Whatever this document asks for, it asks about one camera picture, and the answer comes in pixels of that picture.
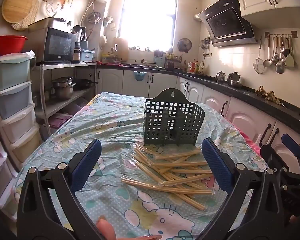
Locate cartoon printed tablecloth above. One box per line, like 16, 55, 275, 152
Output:
14, 91, 269, 240

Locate black frying pan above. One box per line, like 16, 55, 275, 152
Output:
72, 79, 99, 90

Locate group of condiment bottles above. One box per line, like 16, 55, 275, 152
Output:
187, 59, 205, 74

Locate pile of chopsticks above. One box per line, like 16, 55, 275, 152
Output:
120, 144, 214, 212

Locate black plastic basket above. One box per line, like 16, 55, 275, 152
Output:
142, 88, 205, 147

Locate round woven straw mat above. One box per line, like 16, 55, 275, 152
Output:
11, 5, 40, 31

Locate stacked steel pots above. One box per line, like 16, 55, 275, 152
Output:
51, 77, 74, 100

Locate black kitchen countertop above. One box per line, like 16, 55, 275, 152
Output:
97, 62, 300, 130

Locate small wall fan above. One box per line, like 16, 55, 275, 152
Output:
177, 38, 192, 53

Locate metal shelf rack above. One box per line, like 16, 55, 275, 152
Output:
31, 61, 98, 135

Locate blue knife organizer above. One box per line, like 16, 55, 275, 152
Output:
154, 50, 165, 68

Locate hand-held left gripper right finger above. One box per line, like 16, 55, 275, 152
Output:
201, 137, 294, 240

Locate kitchen window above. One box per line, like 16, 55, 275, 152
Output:
117, 0, 178, 48

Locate white base cabinets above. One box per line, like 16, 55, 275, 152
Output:
96, 69, 300, 170

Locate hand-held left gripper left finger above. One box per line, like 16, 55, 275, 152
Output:
16, 139, 102, 240

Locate person's left hand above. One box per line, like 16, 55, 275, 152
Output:
96, 217, 163, 240

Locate clear plastic food cover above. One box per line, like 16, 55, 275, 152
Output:
45, 0, 65, 15

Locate black blender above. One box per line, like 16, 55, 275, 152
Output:
72, 25, 87, 43

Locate ginger roots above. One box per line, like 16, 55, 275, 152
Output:
255, 85, 282, 104

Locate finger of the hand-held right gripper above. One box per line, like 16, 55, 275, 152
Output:
260, 144, 285, 174
281, 134, 300, 175

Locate steel kettle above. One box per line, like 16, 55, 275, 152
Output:
227, 72, 242, 87

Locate round bamboo tray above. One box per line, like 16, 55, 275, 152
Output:
1, 0, 39, 23

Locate blue plastic basket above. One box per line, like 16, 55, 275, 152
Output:
80, 49, 95, 62

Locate black microwave oven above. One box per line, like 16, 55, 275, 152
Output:
27, 27, 77, 63

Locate blue hanging bin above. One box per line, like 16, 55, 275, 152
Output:
133, 70, 147, 82

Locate purple plastic bin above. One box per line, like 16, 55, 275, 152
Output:
46, 114, 73, 128

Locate beige cutting board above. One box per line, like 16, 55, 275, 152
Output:
114, 37, 129, 62

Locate row of hanging kitchen utensils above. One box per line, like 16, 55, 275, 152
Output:
252, 31, 298, 75

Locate black range hood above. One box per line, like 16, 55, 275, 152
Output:
196, 0, 258, 47

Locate black dish rack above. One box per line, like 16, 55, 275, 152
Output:
165, 52, 183, 70

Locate pastel plastic drawer tower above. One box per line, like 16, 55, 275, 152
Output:
0, 52, 42, 164

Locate red plastic basin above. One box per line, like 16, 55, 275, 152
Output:
0, 35, 28, 55

